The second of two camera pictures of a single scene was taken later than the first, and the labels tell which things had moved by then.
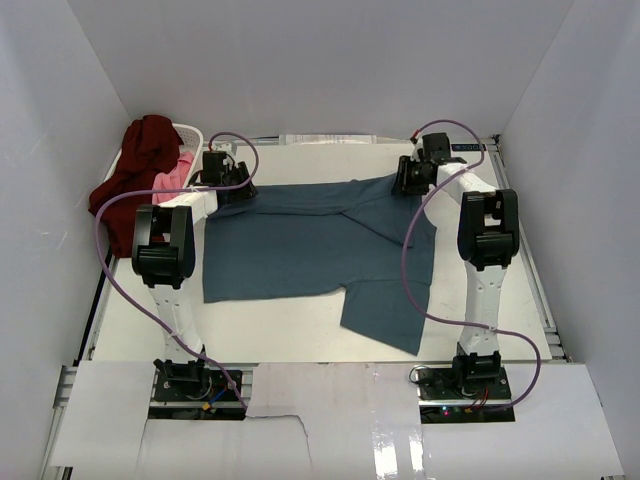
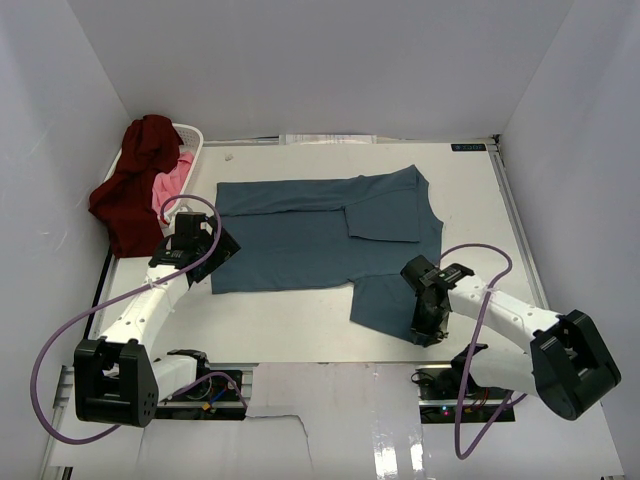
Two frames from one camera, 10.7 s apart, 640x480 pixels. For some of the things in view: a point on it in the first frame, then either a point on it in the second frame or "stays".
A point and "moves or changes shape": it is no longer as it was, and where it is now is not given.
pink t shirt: (171, 179) stays
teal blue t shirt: (316, 240) moves or changes shape
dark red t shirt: (151, 146) stays
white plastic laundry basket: (192, 141) stays
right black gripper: (403, 182) -> (434, 333)
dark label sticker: (468, 147) stays
